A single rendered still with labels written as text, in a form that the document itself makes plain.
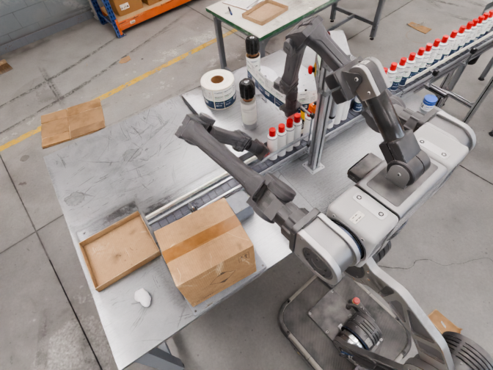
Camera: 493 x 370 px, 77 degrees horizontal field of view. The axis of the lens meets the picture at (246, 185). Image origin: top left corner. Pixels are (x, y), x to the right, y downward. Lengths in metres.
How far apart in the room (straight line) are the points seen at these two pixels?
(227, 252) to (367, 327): 0.95
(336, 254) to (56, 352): 2.13
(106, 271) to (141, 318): 0.28
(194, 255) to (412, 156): 0.76
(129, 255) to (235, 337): 0.95
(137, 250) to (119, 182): 0.44
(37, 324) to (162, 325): 1.41
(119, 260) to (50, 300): 1.19
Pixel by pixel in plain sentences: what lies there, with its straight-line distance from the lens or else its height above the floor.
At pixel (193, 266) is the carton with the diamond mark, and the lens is 1.13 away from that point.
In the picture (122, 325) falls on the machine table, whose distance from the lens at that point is 1.47.
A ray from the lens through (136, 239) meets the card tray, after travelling 1.59.
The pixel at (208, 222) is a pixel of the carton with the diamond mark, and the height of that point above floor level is 1.12.
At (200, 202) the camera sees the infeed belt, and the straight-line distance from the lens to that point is 1.54.
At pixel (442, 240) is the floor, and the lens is 2.67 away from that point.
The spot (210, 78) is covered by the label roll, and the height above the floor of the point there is 1.02.
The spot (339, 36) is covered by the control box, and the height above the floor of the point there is 1.47.
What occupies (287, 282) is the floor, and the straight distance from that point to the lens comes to 2.26.
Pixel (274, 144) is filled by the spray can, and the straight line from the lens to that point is 1.56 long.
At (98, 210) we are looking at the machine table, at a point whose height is 0.83.
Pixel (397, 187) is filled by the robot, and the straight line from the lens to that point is 0.81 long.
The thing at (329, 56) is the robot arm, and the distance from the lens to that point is 1.06.
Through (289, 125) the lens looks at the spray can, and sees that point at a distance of 1.56.
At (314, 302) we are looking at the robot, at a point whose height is 0.24.
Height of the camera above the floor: 2.15
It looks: 55 degrees down
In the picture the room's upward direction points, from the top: 7 degrees counter-clockwise
